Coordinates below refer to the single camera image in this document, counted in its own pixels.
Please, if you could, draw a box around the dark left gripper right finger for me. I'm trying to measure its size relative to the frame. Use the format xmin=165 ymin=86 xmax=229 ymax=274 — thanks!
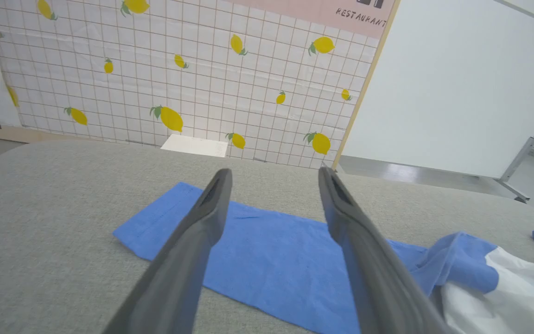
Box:
xmin=318 ymin=167 xmax=453 ymax=334

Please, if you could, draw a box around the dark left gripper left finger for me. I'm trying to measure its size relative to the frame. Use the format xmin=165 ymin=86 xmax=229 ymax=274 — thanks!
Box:
xmin=102 ymin=168 xmax=233 ymax=334

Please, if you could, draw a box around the blue and white t-shirt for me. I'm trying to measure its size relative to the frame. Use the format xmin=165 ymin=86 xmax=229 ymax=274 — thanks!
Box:
xmin=112 ymin=181 xmax=534 ymax=334

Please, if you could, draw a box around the white box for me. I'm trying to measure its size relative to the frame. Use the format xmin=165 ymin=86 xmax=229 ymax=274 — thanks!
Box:
xmin=160 ymin=134 xmax=229 ymax=158

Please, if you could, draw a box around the grey metal board stand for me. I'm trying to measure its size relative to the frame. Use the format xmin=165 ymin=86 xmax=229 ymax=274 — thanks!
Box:
xmin=478 ymin=93 xmax=534 ymax=204

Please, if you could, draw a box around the wooden panel edge strip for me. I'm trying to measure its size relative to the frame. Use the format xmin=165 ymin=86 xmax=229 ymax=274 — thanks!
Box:
xmin=331 ymin=0 xmax=402 ymax=170

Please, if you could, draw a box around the lemon print grid backdrop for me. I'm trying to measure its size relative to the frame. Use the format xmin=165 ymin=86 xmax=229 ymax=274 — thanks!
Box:
xmin=0 ymin=0 xmax=381 ymax=170

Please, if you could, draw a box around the white partition board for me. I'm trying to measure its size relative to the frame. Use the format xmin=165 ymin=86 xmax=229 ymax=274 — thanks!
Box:
xmin=341 ymin=0 xmax=534 ymax=180

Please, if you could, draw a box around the wooden baseboard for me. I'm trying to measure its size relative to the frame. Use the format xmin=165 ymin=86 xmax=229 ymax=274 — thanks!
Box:
xmin=0 ymin=118 xmax=110 ymax=145

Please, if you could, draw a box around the pink restaurant sign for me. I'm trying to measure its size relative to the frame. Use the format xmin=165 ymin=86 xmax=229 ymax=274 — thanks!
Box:
xmin=235 ymin=0 xmax=395 ymax=40

